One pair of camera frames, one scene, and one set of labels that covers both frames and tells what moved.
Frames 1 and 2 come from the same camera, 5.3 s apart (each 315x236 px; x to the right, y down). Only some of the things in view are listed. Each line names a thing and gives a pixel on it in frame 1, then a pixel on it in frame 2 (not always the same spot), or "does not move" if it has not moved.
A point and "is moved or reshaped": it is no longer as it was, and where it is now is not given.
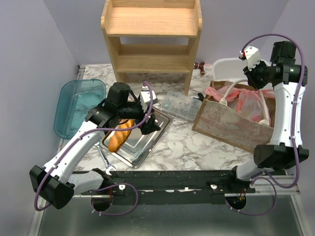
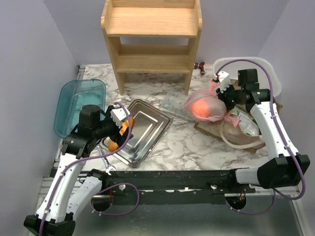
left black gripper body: [145, 126] -> [109, 128]
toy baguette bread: [118, 136] does not move
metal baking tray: [137, 146] does not move
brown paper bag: [217, 120] is moved or reshaped
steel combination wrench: [108, 166] does not move
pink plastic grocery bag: [247, 100] is moved or reshaped
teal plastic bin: [75, 98] does not move
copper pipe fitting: [201, 65] does not move
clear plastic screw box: [186, 106] does not move
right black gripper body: [259, 75] -> [231, 97]
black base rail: [162, 187] does not move
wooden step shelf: [181, 18] does not move
